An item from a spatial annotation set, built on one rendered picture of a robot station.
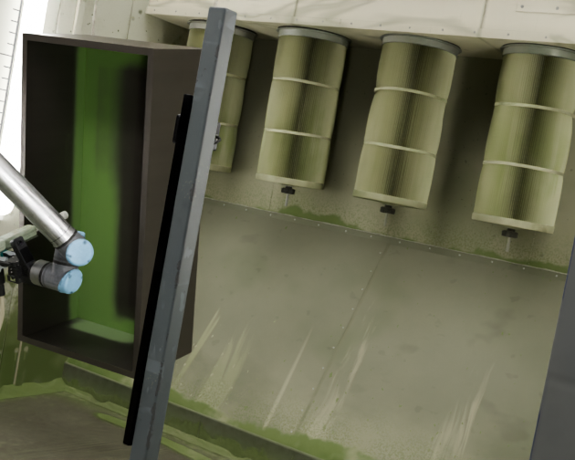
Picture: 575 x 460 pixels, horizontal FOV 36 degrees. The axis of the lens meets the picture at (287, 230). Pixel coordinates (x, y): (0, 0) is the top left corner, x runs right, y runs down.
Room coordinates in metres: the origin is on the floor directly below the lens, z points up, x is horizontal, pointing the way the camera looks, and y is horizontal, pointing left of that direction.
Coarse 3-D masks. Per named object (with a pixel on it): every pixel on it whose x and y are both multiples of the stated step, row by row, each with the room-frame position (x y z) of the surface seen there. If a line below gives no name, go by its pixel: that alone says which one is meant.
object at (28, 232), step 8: (64, 216) 3.43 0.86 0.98; (16, 232) 3.23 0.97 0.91; (24, 232) 3.24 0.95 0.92; (32, 232) 3.28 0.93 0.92; (0, 240) 3.16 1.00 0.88; (8, 240) 3.18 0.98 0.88; (0, 248) 3.15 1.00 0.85; (8, 248) 3.19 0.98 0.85; (0, 256) 3.16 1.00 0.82; (0, 272) 3.17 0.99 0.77; (0, 280) 3.18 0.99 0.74; (0, 288) 3.19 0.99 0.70; (0, 296) 3.20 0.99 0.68
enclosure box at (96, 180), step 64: (64, 64) 3.49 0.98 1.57; (128, 64) 3.49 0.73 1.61; (192, 64) 3.21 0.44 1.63; (64, 128) 3.54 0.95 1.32; (128, 128) 3.53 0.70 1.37; (64, 192) 3.60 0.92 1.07; (128, 192) 3.57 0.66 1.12; (128, 256) 3.62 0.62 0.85; (64, 320) 3.72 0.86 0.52; (128, 320) 3.66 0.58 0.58; (192, 320) 3.49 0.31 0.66
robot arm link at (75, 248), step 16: (0, 160) 2.76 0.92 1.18; (0, 176) 2.76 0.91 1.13; (16, 176) 2.79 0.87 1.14; (16, 192) 2.79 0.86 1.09; (32, 192) 2.82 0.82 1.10; (32, 208) 2.81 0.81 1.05; (48, 208) 2.84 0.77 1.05; (48, 224) 2.84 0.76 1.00; (64, 224) 2.87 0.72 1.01; (48, 240) 2.88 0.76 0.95; (64, 240) 2.86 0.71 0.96; (80, 240) 2.87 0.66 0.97; (64, 256) 2.90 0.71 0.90; (80, 256) 2.88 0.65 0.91
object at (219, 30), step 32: (224, 32) 2.02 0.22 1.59; (224, 64) 2.04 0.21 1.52; (192, 128) 2.03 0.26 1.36; (192, 160) 2.02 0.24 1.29; (192, 192) 2.01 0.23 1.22; (192, 224) 2.03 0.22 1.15; (192, 256) 2.05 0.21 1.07; (160, 288) 2.04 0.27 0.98; (160, 320) 2.03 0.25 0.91; (160, 352) 2.02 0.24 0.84; (160, 384) 2.02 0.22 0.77; (160, 416) 2.04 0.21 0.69
